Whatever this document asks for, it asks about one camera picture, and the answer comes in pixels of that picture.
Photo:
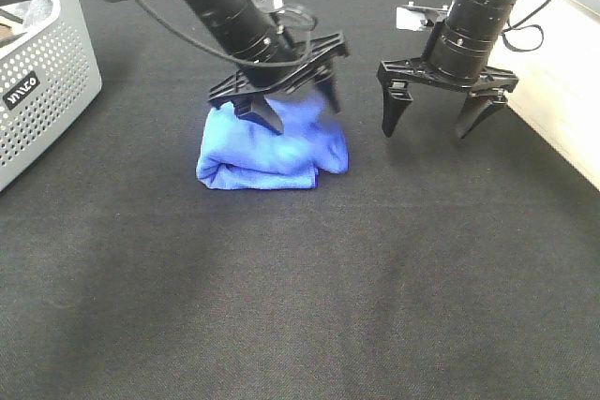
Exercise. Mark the blue microfiber towel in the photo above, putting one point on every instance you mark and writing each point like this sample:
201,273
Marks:
238,154

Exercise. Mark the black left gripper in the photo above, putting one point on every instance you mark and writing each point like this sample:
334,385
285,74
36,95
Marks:
250,103

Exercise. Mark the white plastic storage crate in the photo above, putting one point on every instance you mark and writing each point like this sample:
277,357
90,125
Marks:
558,70

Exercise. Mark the black fabric table cover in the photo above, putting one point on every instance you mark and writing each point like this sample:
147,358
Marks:
436,268

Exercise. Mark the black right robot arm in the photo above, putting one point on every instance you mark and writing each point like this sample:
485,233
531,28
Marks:
462,37

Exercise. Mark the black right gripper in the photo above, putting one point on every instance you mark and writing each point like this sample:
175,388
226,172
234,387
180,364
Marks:
395,77

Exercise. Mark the grey perforated plastic basket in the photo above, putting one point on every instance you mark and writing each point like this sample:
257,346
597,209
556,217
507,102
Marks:
49,75

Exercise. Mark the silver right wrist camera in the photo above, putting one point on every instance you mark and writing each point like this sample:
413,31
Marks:
415,18

